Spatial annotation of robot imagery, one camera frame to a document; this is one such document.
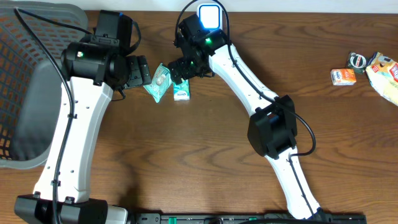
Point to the white barcode scanner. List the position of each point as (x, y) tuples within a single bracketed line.
[(210, 15)]

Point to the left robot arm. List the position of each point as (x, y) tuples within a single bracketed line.
[(91, 70)]

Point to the Zam-Buk ointment tin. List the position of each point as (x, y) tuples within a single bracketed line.
[(357, 62)]

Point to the grey plastic mesh basket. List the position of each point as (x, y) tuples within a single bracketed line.
[(30, 87)]

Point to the large yellow wipes packet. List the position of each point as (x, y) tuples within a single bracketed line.
[(382, 75)]

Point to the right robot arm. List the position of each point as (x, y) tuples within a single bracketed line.
[(272, 119)]

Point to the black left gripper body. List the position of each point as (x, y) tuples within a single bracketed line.
[(139, 75)]

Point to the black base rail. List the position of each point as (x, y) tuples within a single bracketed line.
[(156, 218)]

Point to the orange tissue pack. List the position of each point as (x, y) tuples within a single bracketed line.
[(343, 77)]

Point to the teal tissue pack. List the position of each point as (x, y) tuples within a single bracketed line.
[(182, 91)]

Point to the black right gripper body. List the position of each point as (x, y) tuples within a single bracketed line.
[(186, 68)]

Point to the mint Zappy wipes packet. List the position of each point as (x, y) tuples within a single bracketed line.
[(160, 83)]

